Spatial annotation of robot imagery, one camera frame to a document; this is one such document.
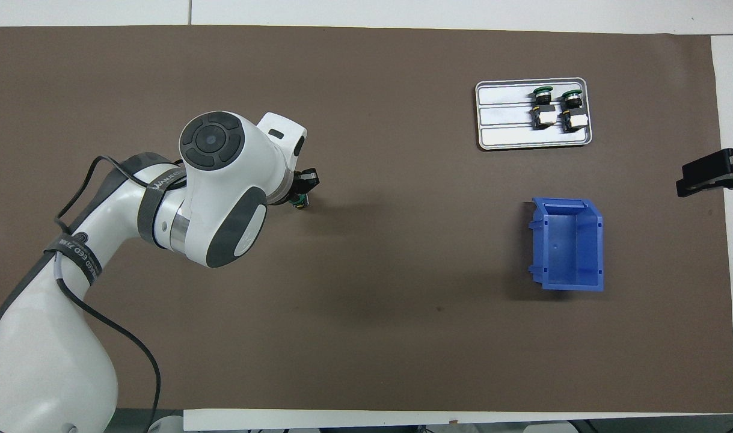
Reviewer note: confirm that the brown table mat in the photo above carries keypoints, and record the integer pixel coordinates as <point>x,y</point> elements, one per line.
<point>402,300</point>

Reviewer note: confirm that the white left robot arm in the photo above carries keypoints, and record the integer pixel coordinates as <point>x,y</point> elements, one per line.
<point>222,180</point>

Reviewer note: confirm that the grey metal tray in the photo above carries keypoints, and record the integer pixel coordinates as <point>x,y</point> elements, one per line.
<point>504,120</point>

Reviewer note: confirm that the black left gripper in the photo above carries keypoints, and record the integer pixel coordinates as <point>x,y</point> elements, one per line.
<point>293,189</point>

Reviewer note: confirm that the green push button switch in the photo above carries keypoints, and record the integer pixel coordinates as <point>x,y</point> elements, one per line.
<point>301,202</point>
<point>544,116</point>
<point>575,122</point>

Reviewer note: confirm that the blue plastic storage bin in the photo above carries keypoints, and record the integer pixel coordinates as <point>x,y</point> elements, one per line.
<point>561,246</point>

